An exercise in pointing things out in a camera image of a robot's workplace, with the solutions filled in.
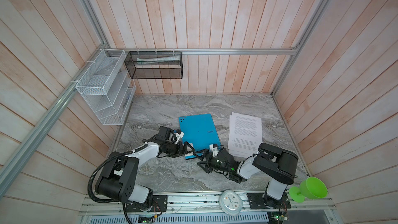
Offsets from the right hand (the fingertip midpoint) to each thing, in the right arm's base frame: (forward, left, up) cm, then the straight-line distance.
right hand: (194, 159), depth 82 cm
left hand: (+3, +3, -1) cm, 4 cm away
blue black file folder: (+20, -2, -5) cm, 21 cm away
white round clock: (-19, -18, -3) cm, 27 cm away
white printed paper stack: (+19, -32, -6) cm, 38 cm away
